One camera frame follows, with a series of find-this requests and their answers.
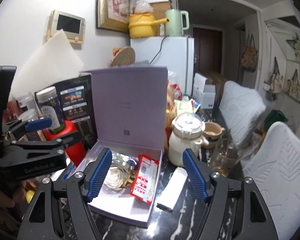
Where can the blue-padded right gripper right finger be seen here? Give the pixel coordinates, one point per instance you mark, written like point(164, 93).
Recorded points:
point(199, 175)

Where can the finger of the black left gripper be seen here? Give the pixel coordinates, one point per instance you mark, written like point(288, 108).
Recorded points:
point(16, 152)

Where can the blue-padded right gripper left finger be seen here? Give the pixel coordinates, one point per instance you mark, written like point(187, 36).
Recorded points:
point(95, 174)

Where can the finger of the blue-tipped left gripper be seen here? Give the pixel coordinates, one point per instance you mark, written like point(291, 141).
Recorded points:
point(16, 129)

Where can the clear bag with string coil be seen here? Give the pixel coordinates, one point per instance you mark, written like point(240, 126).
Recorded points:
point(121, 173)

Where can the red white sachet packet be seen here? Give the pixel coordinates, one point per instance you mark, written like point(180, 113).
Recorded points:
point(143, 187)

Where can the plastic jar red contents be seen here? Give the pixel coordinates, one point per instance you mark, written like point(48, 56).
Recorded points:
point(13, 109)

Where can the blue white carton box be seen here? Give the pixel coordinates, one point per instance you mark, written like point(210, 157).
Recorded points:
point(67, 172)

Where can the red plastic stool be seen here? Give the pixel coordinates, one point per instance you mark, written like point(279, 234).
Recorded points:
point(72, 139)

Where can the white rolled towel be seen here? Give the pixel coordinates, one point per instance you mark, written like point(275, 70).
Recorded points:
point(172, 191)

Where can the yellow lemon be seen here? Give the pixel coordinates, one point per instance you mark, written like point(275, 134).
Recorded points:
point(29, 195)

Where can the clear drinking glass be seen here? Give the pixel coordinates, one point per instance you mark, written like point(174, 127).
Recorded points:
point(224, 157)

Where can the dark tea jar white label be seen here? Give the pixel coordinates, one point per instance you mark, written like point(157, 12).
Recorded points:
point(50, 107)

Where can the beige ceramic bowl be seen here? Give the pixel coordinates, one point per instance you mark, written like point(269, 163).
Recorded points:
point(212, 133)

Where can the cream ceramic lidded jar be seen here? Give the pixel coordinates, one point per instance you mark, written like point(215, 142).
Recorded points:
point(187, 132)

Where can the black snack pouch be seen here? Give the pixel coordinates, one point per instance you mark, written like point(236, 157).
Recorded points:
point(75, 96)

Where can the lavender open gift box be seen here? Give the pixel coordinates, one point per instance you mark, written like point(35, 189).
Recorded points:
point(129, 109)

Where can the white foam board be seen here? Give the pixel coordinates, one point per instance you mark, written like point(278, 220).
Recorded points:
point(55, 61)

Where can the near white quilted chair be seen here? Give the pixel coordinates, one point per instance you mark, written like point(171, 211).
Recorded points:
point(276, 171)

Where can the white quilted chair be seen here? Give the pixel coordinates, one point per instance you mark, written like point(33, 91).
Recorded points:
point(241, 108)
point(276, 171)

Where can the far white quilted chair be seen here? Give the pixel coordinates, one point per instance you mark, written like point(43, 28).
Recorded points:
point(241, 108)

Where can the white cardboard box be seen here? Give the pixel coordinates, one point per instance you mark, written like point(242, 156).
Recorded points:
point(203, 92)

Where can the white refrigerator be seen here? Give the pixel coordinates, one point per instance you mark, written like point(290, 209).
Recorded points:
point(175, 53)

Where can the dark wooden door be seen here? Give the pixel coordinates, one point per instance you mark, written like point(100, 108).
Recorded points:
point(208, 48)

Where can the yellow enamel pot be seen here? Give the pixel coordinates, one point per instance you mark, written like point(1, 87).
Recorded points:
point(144, 25)

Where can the green electric kettle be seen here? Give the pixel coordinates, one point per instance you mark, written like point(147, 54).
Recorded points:
point(178, 22)

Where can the gold framed picture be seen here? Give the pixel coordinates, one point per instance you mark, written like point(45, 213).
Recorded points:
point(113, 15)

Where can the wall intercom monitor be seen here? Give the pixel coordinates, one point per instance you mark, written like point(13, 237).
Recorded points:
point(73, 26)

